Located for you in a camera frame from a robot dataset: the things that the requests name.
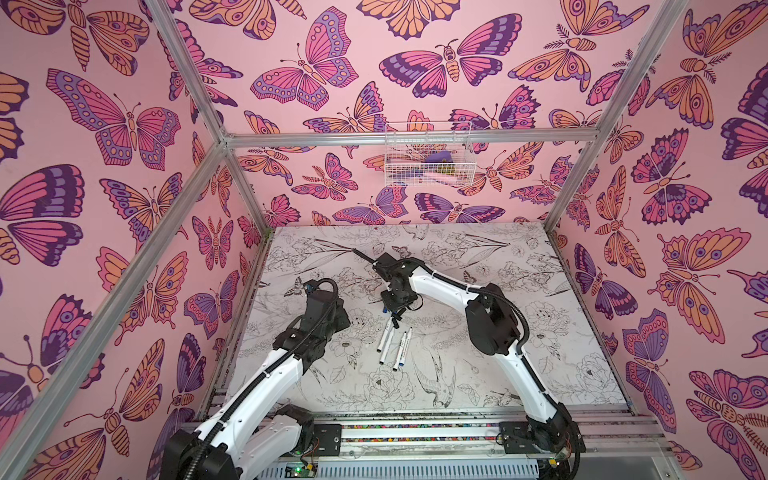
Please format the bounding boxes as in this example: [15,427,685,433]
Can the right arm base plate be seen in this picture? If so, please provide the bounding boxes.
[495,421,587,458]

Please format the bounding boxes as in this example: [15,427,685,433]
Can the small green circuit board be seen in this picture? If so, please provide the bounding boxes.
[284,463,317,479]

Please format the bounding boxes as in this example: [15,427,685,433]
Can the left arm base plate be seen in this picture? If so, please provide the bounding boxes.
[277,424,342,457]

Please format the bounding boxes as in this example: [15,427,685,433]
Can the white marker pen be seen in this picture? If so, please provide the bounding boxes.
[395,328,413,370]
[379,328,396,365]
[392,331,409,371]
[376,323,393,353]

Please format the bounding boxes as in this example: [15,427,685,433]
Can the aluminium rail base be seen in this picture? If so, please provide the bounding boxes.
[255,411,686,479]

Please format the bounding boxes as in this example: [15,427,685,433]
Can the white wire basket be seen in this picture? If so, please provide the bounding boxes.
[382,122,477,189]

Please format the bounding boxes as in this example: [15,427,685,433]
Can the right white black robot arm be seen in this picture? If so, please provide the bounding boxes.
[359,253,586,457]

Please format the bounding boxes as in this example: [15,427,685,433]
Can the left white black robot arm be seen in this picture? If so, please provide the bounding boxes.
[159,278,350,479]

